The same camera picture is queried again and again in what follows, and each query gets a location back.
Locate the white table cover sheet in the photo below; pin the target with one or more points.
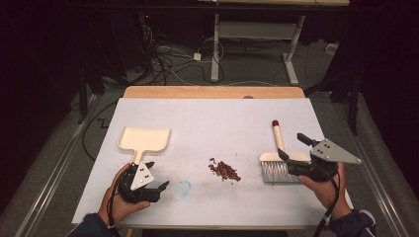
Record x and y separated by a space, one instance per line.
214 131

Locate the black metal stand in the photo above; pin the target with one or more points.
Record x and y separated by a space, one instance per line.
353 105

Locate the white metal frame desk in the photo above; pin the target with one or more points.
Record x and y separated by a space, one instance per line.
257 31

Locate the small white box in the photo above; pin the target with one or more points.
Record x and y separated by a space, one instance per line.
331 48

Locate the person's left hand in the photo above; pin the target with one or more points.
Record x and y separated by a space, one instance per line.
118 207

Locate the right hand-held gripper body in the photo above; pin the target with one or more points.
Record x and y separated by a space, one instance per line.
329 153

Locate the wooden table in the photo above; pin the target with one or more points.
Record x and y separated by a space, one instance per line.
214 92

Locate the cream plastic dustpan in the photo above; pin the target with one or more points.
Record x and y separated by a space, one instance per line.
145 140

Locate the cream hand brush grey bristles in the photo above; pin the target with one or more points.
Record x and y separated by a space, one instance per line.
278 138

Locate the red and green beans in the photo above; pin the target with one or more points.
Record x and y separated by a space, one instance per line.
225 171

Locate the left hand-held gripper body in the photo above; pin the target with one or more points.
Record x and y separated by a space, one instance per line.
141 177

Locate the white power adapter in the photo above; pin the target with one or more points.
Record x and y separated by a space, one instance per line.
197 56

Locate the black device with red light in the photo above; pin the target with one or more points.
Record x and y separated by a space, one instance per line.
146 19

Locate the person's right hand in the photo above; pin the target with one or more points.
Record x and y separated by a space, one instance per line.
324 192

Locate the grey metal floor rail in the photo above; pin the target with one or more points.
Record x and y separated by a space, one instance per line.
49 191
378 194

